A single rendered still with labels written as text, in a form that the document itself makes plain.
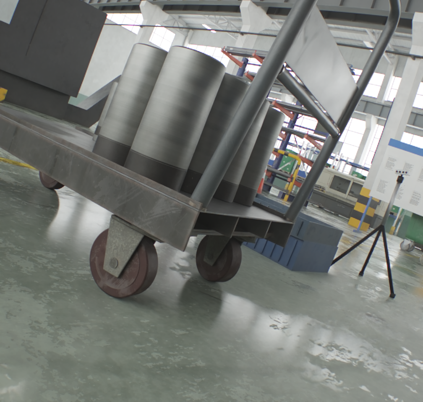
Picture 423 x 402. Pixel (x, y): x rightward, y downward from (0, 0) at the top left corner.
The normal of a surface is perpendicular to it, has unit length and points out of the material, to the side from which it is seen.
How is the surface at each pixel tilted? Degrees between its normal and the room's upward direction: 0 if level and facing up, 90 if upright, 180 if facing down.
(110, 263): 90
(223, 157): 95
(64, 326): 0
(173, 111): 90
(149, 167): 90
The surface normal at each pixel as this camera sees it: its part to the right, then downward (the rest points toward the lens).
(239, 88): 0.59, 0.29
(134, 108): 0.07, 0.11
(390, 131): -0.65, -0.19
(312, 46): 0.75, 0.47
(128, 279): -0.40, -0.08
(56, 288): 0.36, -0.93
